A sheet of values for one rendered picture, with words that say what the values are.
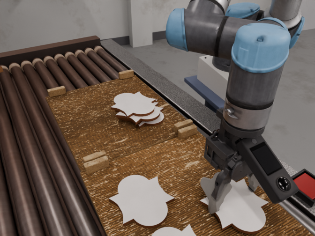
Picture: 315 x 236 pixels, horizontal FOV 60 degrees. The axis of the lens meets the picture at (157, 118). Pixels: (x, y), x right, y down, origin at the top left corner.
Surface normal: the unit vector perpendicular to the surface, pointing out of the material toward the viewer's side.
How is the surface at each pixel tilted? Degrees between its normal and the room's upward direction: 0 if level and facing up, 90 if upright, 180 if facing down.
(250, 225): 2
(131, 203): 0
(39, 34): 90
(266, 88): 90
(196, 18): 36
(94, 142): 0
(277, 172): 27
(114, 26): 90
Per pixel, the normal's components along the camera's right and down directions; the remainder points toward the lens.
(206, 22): -0.26, -0.26
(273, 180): 0.22, -0.50
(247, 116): -0.33, 0.55
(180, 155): 0.00, -0.82
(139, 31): 0.41, 0.53
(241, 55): -0.85, 0.27
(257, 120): 0.18, 0.57
